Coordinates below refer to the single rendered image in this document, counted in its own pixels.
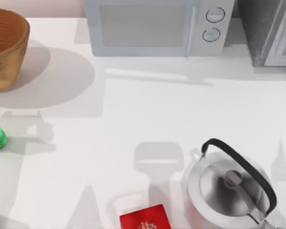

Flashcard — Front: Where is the microwave oven door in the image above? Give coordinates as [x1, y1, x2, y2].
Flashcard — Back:
[83, 0, 201, 59]

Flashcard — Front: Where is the red box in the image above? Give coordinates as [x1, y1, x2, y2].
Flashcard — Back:
[119, 204, 172, 229]

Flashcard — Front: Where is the microwave round knob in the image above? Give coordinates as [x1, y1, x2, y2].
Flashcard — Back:
[202, 27, 221, 43]
[205, 7, 226, 23]

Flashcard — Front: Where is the pale microwave oven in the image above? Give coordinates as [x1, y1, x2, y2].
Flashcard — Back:
[83, 0, 236, 59]

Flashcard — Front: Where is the brown woven basket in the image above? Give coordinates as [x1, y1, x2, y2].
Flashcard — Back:
[0, 7, 31, 93]

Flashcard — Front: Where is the silver kettle with black handle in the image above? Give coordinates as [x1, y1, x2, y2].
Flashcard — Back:
[187, 138, 286, 229]

